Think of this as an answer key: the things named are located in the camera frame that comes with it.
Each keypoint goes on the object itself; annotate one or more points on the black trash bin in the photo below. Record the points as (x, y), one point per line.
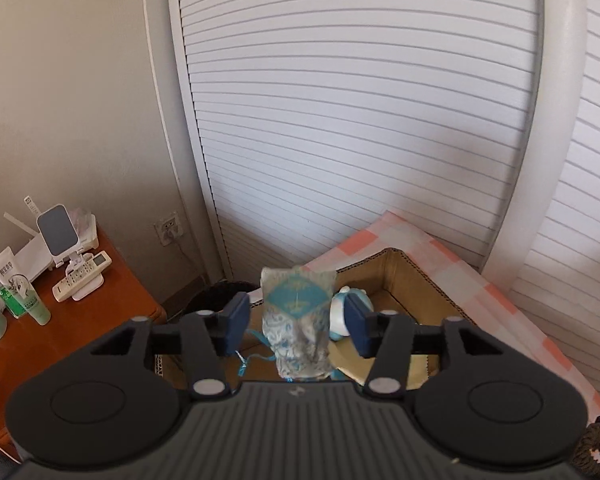
(215, 295)

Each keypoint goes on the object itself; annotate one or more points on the white phone stand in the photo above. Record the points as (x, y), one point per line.
(55, 230)

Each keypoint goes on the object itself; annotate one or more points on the white louvred door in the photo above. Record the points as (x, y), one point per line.
(355, 110)

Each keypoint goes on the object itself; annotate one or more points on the white curved pole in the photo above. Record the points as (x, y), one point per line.
(555, 110)

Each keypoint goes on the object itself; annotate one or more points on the white tube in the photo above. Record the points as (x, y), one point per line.
(5, 265)

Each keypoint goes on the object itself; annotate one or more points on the brown cardboard box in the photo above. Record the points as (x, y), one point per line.
(410, 285)

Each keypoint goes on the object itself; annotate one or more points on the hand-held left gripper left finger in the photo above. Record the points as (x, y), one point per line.
(237, 320)

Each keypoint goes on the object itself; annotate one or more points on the clear plastic packet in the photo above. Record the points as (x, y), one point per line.
(84, 225)

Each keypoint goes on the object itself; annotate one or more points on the white wall socket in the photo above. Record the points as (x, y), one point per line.
(169, 229)

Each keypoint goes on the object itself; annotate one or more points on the wooden nightstand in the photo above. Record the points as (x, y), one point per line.
(80, 320)

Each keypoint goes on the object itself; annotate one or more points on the green tube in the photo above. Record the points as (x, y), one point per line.
(27, 305)

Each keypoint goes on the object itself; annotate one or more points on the white router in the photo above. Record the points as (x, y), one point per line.
(30, 260)

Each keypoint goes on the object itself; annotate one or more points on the white remote control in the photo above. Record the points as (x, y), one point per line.
(82, 275)

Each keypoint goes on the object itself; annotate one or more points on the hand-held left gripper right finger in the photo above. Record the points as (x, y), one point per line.
(355, 325)

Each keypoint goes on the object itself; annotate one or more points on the blue round toy figure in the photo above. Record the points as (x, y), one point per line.
(337, 310)

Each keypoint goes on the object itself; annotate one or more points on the brown knitted scrunchie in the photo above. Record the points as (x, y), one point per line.
(587, 440)

